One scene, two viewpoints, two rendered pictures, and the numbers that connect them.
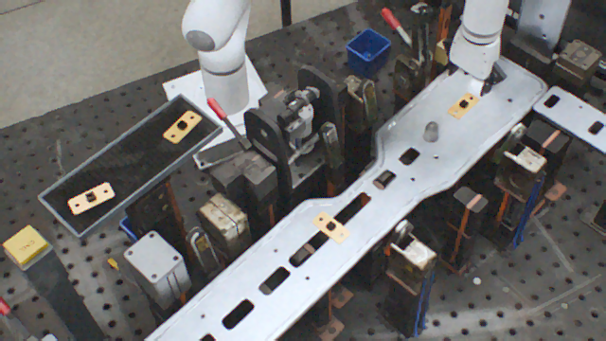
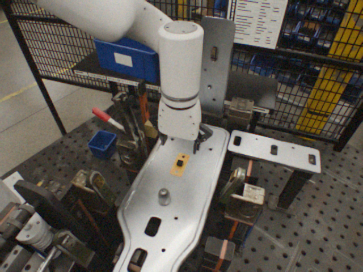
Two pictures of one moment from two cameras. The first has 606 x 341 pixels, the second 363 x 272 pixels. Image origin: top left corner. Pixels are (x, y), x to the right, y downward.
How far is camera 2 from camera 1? 112 cm
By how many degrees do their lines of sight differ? 19
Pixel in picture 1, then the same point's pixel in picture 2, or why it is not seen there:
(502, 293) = not seen: outside the picture
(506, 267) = (244, 264)
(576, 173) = not seen: hidden behind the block
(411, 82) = (134, 158)
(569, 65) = (238, 113)
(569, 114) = (253, 145)
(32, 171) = not seen: outside the picture
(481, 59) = (189, 122)
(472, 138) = (197, 189)
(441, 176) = (188, 236)
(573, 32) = (227, 94)
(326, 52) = (78, 152)
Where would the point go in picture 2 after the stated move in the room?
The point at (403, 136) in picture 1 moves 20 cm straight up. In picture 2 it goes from (142, 208) to (130, 161)
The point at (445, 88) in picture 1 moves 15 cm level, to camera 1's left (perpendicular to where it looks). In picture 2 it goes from (161, 155) to (114, 172)
